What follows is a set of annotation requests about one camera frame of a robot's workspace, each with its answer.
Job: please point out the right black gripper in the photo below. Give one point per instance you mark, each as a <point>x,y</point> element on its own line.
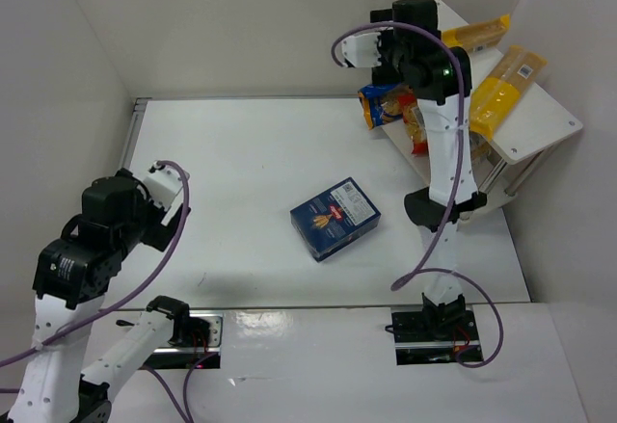
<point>383,74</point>

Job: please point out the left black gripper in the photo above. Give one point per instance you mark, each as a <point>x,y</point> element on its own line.
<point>161,232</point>

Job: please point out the yellow spaghetti bag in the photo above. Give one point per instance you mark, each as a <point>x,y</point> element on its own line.
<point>500,92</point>
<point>478,37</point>

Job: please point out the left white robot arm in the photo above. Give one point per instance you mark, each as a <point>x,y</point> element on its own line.
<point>73,275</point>

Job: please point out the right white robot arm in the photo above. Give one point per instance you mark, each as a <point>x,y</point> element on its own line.
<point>440,77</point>

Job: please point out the blue pasta bag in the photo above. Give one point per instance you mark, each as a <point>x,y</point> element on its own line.
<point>380,103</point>

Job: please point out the red pasta bag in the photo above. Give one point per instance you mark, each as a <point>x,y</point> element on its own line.
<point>413,122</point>

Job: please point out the yellow spaghetti bag on shelf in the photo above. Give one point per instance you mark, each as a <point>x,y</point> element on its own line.
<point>500,92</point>

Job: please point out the blue Barilla pasta box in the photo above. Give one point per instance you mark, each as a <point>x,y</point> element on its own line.
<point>334,218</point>

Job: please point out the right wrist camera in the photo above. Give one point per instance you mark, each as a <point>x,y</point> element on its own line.
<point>362,51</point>

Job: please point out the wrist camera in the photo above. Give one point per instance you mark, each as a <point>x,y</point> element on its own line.
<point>165,181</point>
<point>362,51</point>

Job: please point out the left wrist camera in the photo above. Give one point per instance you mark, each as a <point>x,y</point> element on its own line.
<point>165,181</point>

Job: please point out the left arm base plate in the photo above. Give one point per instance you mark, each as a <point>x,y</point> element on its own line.
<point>203,339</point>

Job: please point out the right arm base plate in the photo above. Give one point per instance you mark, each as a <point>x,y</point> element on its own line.
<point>415,344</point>

